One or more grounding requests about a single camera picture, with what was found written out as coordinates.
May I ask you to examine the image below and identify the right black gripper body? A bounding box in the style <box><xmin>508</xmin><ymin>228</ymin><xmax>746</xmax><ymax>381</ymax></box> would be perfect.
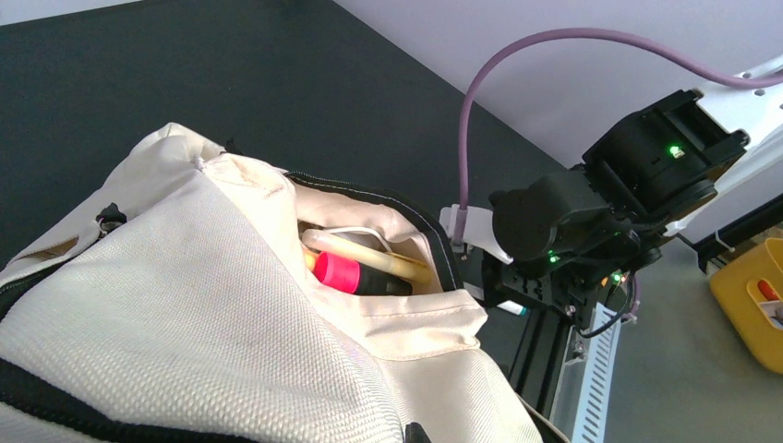
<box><xmin>481</xmin><ymin>171</ymin><xmax>643</xmax><ymax>337</ymax></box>

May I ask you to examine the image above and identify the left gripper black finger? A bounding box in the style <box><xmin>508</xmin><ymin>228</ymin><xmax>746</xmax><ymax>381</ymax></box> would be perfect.
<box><xmin>404</xmin><ymin>422</ymin><xmax>431</xmax><ymax>443</ymax></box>

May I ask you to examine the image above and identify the pink black highlighter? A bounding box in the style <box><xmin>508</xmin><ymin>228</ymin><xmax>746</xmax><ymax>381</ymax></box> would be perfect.
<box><xmin>312</xmin><ymin>252</ymin><xmax>413</xmax><ymax>296</ymax></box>

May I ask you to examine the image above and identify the yellow highlighter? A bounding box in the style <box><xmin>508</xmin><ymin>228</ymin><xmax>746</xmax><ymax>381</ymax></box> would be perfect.
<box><xmin>301</xmin><ymin>229</ymin><xmax>433</xmax><ymax>284</ymax></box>

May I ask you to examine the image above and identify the beige canvas backpack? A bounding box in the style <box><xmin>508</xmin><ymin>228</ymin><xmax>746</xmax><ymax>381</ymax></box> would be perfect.
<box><xmin>1</xmin><ymin>123</ymin><xmax>543</xmax><ymax>442</ymax></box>

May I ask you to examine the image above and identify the orange pastel highlighter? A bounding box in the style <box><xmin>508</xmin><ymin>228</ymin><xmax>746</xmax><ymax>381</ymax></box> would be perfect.
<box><xmin>302</xmin><ymin>246</ymin><xmax>319</xmax><ymax>271</ymax></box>

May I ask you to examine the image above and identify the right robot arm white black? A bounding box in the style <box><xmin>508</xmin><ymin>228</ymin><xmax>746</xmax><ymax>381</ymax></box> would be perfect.
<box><xmin>481</xmin><ymin>58</ymin><xmax>782</xmax><ymax>338</ymax></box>

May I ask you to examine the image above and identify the white teal marker pen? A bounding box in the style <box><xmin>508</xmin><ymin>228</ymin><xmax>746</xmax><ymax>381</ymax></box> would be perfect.
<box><xmin>497</xmin><ymin>301</ymin><xmax>528</xmax><ymax>317</ymax></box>

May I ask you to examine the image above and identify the yellow plastic bin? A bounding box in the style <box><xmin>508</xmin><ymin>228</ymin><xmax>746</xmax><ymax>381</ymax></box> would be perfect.
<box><xmin>709</xmin><ymin>238</ymin><xmax>782</xmax><ymax>374</ymax></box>

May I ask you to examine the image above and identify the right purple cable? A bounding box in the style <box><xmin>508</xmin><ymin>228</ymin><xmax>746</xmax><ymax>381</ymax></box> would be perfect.
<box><xmin>451</xmin><ymin>27</ymin><xmax>783</xmax><ymax>245</ymax></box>

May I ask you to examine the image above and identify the light blue slotted cable duct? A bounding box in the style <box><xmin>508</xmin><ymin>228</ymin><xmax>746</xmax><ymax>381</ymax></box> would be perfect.
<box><xmin>549</xmin><ymin>322</ymin><xmax>621</xmax><ymax>443</ymax></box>

